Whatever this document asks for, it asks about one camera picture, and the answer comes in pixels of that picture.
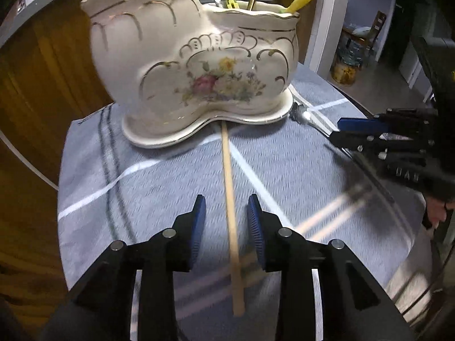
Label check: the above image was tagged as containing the wooden chopstick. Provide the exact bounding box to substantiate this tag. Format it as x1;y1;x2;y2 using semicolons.
221;121;245;317

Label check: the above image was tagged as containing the silver flower-handle spoon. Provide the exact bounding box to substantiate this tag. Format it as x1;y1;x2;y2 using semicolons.
289;101;396;203

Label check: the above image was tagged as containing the person's right hand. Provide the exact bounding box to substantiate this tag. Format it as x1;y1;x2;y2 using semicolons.
424;196;455;229

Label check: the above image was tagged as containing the clear jar with yellow contents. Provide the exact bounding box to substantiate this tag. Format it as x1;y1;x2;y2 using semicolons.
330;52;361;86

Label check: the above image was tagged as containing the grey striped table cloth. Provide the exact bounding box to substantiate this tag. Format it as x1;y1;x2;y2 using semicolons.
41;67;426;340

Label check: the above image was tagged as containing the wooden chair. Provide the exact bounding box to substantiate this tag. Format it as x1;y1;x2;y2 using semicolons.
340;11;386;68

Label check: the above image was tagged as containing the cream ceramic double utensil holder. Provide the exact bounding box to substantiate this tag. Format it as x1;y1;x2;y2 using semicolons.
81;0;299;149

